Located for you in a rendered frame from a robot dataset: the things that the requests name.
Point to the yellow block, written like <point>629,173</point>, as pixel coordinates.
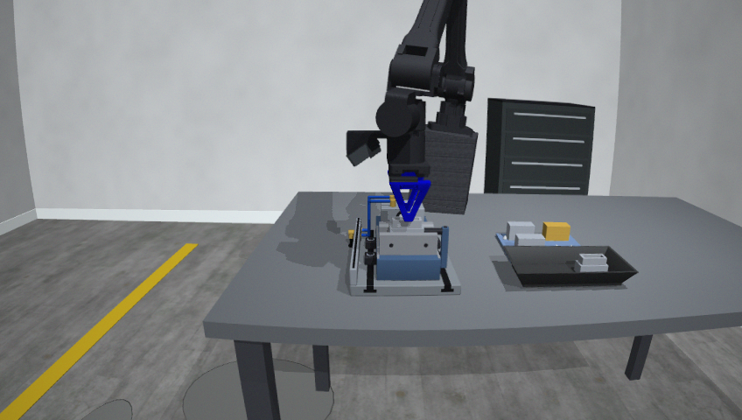
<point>556,231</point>

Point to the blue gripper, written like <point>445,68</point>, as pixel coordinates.
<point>420,168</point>

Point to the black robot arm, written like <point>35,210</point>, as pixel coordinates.
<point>399,114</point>

